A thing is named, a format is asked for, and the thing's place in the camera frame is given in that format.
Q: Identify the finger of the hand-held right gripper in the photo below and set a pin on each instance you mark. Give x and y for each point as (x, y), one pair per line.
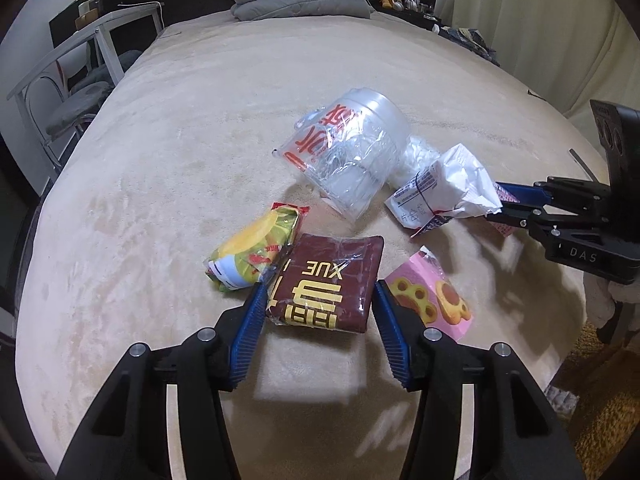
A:
(515, 217)
(522, 193)

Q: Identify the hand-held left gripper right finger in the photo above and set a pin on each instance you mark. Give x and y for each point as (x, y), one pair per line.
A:
(395, 330)

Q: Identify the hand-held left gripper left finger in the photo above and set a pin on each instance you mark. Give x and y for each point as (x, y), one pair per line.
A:
(247, 327)

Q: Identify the pink paw print packet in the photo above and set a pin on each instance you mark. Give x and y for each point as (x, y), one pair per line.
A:
(425, 290)

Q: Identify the white wrapper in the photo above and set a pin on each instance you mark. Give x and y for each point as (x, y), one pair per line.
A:
(450, 185)

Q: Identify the yellow green snack packet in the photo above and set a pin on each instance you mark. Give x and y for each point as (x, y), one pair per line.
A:
(250, 250)

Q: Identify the dark red snack packet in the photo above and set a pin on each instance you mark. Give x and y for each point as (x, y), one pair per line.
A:
(330, 280)

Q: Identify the white plastic film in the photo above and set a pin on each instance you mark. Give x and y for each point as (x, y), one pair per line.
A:
(417, 157)

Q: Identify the clear plastic cup red print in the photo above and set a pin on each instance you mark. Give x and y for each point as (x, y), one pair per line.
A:
(345, 160)

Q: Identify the person's right hand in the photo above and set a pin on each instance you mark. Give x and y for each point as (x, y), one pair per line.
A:
(600, 300)

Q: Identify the patterned dark cloth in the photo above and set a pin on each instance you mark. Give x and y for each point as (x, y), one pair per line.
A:
(472, 42)

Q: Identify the cream curtain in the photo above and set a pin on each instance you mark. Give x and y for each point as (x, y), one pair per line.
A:
(540, 20)

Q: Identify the beige fleece blanket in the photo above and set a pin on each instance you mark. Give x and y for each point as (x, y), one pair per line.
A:
(200, 135)

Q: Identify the metal chair grey cushion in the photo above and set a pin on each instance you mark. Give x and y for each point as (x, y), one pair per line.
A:
(70, 110)

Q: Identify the white metal chair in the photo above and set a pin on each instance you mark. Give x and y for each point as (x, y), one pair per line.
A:
(107, 35)

